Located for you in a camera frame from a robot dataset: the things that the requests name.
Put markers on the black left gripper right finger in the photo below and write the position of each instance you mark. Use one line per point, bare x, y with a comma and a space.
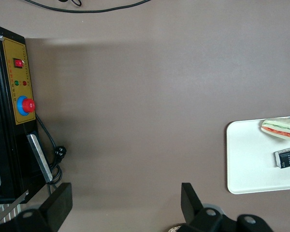
193, 212

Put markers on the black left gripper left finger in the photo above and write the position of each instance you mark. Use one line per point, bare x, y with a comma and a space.
59, 205

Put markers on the cream plastic tray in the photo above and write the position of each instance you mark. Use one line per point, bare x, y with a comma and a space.
251, 164

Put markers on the black gum box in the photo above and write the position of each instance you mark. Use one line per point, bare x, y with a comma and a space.
288, 158

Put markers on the wicker basket with foil containers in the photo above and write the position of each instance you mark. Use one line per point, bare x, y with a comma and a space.
176, 228

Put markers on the black sealing machine yellow panel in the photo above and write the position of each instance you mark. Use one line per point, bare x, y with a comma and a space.
14, 157

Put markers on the red emergency stop button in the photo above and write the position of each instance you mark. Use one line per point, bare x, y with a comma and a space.
27, 105

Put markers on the wrapped triangle sandwich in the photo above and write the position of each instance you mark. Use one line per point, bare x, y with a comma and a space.
282, 129

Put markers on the red rocker switch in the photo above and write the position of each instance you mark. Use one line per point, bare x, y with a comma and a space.
18, 63

